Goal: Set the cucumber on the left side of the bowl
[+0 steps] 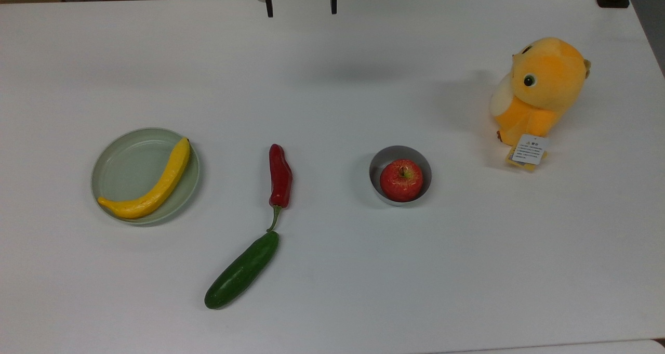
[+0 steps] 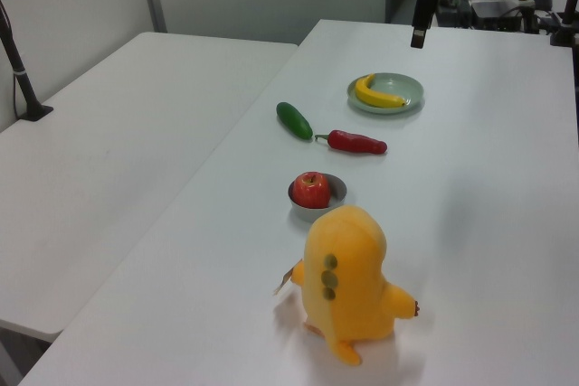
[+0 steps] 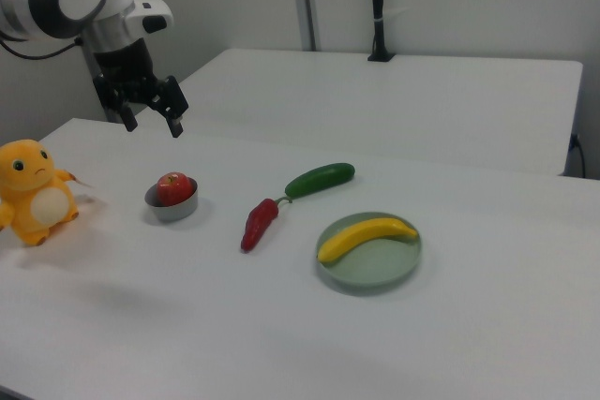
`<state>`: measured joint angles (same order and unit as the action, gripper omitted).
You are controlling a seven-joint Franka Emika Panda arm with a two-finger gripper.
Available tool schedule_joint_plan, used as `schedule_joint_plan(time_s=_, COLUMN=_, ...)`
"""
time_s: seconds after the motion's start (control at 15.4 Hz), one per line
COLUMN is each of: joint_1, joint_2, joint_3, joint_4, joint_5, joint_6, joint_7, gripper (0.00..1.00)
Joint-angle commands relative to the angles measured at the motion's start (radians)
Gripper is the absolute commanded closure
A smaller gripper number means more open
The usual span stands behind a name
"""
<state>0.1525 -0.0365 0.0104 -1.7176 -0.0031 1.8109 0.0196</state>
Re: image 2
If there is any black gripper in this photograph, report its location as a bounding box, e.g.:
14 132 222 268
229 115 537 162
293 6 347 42
410 0 443 50

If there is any green cucumber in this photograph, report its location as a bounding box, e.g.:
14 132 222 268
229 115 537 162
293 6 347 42
275 101 314 142

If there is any small grey bowl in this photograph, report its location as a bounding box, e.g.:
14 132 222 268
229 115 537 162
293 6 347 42
287 172 348 223

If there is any pale green plate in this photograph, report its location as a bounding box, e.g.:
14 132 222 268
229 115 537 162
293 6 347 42
346 71 427 116

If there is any yellow banana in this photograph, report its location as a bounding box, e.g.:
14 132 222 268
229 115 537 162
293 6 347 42
354 72 407 109

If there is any black electronics box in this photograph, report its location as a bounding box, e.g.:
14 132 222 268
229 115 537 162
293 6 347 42
470 0 522 33

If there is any red chili pepper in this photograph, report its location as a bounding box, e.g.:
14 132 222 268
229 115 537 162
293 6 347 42
314 129 389 155

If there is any black table clamp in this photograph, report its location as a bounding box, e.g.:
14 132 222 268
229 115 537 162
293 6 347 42
549 0 579 48

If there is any red apple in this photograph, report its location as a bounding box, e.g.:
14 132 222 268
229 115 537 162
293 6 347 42
290 171 332 210

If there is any yellow plush toy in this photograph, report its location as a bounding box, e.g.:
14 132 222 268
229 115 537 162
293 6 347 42
291 204 421 367

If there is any plush toy paper tag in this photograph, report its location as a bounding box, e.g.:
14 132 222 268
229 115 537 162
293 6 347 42
272 259 302 297

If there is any white adjacent table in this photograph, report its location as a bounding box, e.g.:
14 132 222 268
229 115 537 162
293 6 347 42
0 32 299 344

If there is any black camera stand pole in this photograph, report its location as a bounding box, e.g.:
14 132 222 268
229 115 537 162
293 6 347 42
0 0 54 123

